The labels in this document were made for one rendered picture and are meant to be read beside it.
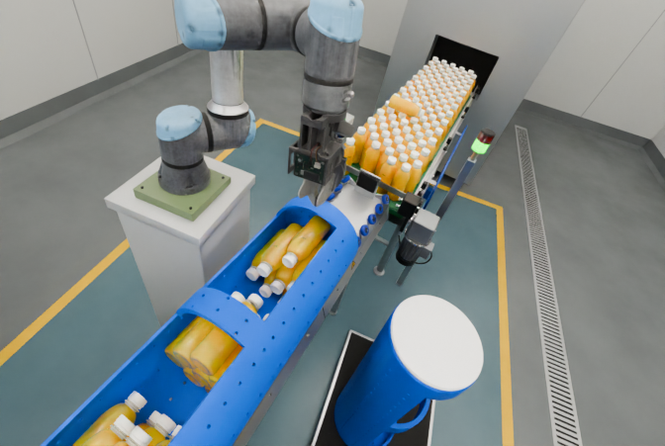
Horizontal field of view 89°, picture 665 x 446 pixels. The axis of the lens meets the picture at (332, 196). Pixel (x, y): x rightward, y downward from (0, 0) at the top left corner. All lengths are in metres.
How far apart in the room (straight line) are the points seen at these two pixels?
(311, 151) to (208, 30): 0.22
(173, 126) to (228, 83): 0.18
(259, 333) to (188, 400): 0.30
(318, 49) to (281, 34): 0.08
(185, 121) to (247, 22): 0.51
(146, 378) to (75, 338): 1.34
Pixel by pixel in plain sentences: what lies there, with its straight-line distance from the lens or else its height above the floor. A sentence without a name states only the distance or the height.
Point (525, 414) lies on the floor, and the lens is 2.48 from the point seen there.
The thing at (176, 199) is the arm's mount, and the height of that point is 1.18.
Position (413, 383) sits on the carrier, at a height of 1.00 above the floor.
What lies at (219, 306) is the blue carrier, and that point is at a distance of 0.81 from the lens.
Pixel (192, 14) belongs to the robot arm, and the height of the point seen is 1.79.
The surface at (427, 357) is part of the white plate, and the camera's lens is 1.07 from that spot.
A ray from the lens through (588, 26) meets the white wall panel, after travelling 5.53.
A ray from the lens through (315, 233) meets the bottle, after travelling 1.01.
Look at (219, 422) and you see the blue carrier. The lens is 0.78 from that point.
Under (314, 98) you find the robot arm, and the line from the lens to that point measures 0.52.
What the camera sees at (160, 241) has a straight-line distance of 1.19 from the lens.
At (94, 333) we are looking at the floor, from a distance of 2.28.
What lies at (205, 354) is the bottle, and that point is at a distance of 0.82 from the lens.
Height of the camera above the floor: 1.94
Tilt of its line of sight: 43 degrees down
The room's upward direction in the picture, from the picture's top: 14 degrees clockwise
